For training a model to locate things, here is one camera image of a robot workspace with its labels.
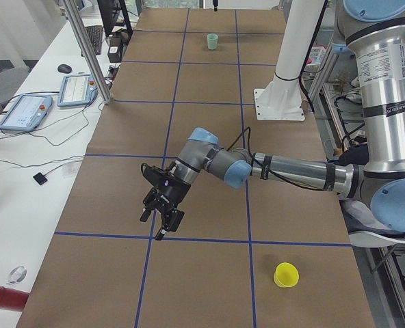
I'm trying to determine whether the aluminium frame post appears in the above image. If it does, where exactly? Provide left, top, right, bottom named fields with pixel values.
left=62, top=0, right=112, bottom=104

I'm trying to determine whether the white pedestal column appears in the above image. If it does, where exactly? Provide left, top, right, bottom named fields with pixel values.
left=254, top=0, right=326, bottom=122

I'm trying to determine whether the black computer monitor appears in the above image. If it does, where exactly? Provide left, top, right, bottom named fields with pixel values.
left=97, top=0, right=133, bottom=37

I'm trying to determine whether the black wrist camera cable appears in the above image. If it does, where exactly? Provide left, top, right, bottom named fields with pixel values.
left=222, top=126, right=330, bottom=192

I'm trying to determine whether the far teach pendant tablet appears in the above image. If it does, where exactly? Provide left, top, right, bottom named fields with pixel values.
left=57, top=74, right=98, bottom=107

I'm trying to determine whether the yellow plastic cup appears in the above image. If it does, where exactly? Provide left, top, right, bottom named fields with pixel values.
left=273, top=262, right=299, bottom=288

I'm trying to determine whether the red cylinder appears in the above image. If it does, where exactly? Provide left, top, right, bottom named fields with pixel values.
left=0, top=286, right=29, bottom=312

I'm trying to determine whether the green plastic cup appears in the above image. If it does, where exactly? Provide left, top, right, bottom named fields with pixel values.
left=207, top=33, right=218, bottom=51

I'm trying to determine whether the near teach pendant tablet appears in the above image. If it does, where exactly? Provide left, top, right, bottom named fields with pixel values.
left=0, top=94, right=53, bottom=132

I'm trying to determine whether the black box with label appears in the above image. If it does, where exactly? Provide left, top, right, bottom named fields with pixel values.
left=107, top=34, right=125, bottom=63

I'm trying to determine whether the teach pendant tablet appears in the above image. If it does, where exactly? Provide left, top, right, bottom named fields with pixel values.
left=0, top=94, right=53, bottom=132
left=57, top=74, right=98, bottom=107

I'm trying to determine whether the seated person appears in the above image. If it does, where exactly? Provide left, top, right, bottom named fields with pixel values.
left=333, top=143, right=405, bottom=238

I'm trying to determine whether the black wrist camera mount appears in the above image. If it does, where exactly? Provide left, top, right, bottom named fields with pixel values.
left=140, top=163, right=172, bottom=189

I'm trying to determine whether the black computer mouse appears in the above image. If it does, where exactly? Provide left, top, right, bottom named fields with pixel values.
left=57, top=64, right=73, bottom=74

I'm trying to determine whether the black keyboard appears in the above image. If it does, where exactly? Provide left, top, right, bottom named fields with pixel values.
left=85, top=25, right=103, bottom=55

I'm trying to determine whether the small black square device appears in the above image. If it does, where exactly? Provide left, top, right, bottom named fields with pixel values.
left=33, top=172, right=48, bottom=185

